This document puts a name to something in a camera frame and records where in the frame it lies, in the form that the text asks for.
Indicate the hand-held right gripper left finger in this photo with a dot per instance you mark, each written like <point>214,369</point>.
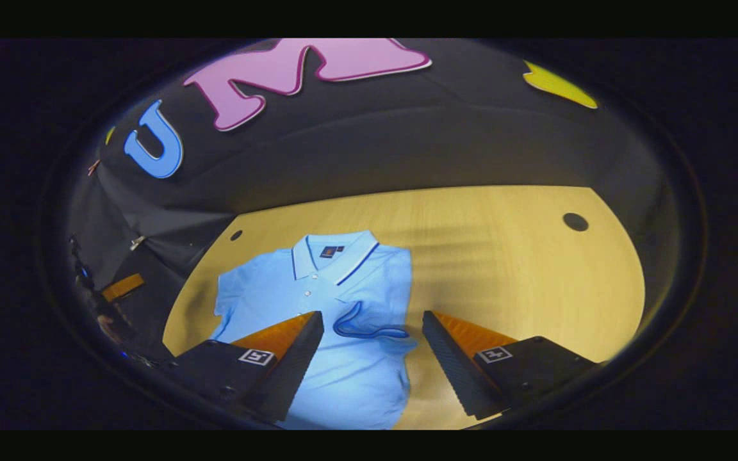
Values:
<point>295,365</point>

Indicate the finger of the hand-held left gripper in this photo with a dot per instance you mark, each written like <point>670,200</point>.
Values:
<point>122,287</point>

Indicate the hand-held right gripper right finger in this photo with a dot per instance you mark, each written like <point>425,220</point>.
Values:
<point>452,365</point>

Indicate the light blue T-shirt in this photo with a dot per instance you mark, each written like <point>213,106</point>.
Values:
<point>343,384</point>

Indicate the small white clip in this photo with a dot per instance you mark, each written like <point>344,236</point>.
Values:
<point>137,242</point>

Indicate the small red clip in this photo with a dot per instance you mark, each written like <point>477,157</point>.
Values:
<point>93,168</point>

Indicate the black backdrop cloth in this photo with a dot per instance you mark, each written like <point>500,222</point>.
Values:
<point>407,141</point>

